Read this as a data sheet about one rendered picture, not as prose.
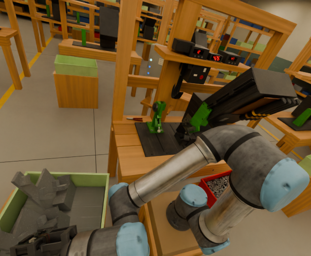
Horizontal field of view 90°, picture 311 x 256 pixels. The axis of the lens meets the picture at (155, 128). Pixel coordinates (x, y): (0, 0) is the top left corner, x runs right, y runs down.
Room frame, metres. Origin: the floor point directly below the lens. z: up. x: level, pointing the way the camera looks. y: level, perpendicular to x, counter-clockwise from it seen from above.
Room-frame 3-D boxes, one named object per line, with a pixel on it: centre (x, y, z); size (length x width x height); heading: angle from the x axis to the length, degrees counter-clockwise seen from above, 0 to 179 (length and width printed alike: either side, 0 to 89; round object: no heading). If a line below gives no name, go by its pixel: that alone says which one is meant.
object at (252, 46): (6.82, -2.41, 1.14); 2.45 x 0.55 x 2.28; 118
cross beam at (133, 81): (1.57, -0.22, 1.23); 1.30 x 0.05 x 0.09; 118
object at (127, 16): (1.51, -0.25, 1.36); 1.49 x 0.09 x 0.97; 118
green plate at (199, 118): (1.15, -0.35, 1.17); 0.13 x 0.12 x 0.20; 118
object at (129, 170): (0.99, -0.52, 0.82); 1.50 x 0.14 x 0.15; 118
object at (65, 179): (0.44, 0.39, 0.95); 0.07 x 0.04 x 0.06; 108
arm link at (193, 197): (0.43, -0.26, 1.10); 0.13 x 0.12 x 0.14; 32
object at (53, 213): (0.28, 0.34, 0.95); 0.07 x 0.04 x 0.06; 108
